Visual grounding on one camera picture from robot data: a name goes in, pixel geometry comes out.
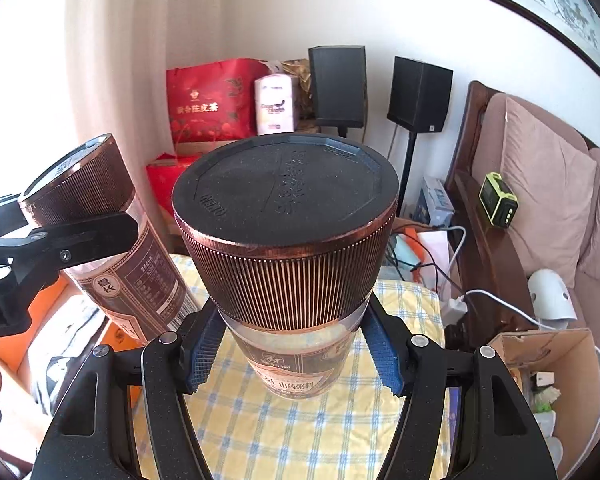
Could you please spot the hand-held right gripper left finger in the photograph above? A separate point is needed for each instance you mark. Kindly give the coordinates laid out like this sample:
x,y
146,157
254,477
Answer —
x,y
202,345

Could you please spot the wooden sofa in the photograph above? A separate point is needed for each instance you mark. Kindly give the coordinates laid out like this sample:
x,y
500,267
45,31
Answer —
x,y
480,260

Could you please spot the white charger plug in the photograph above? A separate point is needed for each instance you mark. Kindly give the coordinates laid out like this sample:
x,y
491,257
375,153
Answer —
x,y
454,310

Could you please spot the red chocolate gift bag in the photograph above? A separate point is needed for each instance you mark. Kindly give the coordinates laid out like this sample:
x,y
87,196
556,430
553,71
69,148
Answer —
x,y
162,185

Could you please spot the white tissue pack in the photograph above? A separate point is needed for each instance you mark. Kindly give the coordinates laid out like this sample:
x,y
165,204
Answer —
x,y
276,105

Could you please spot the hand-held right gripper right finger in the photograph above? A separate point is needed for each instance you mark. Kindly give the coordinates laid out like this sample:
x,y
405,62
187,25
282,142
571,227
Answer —
x,y
385,355

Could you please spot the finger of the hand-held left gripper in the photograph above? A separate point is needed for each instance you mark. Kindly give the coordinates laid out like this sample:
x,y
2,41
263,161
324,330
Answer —
x,y
80,242
0,205

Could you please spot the framed wall painting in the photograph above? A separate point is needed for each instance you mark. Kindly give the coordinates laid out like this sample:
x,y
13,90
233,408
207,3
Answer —
x,y
545,5

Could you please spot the black speaker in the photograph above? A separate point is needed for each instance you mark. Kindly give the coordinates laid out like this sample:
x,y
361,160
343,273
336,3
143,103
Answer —
x,y
420,95
337,85

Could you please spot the brown lidded oat jar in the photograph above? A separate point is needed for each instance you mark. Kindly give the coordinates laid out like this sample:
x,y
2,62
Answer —
x,y
285,260
95,220

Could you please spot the brown cardboard box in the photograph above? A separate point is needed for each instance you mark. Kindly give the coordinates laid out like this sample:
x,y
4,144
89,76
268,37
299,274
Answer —
x,y
200,149

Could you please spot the open cardboard box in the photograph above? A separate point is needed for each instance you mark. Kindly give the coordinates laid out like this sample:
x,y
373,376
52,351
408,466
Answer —
x,y
575,360

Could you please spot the red tea gift bag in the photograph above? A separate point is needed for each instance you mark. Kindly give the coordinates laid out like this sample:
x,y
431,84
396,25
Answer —
x,y
210,100

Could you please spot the green portable device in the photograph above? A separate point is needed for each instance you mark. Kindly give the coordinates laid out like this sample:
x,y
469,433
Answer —
x,y
497,202

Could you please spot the gold patterned bag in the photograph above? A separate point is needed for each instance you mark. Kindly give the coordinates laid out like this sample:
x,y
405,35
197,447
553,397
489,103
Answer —
x,y
302,70

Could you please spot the white curtain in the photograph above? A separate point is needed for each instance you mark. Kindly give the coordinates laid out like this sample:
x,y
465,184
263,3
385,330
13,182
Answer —
x,y
105,85

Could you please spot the blue and white box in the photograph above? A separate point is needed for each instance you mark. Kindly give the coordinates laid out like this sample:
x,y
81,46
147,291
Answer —
x,y
435,202

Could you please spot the grey mesh cloth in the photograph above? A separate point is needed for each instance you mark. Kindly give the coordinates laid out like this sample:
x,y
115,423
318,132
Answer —
x,y
87,330

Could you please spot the white round device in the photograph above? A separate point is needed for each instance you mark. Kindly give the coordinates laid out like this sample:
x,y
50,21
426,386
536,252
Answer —
x,y
552,295

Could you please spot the orange cardboard box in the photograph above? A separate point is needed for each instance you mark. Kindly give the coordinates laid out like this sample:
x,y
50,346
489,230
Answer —
x,y
50,300

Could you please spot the yellow checkered tablecloth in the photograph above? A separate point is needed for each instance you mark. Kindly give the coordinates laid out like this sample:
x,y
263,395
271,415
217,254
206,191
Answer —
x,y
280,435

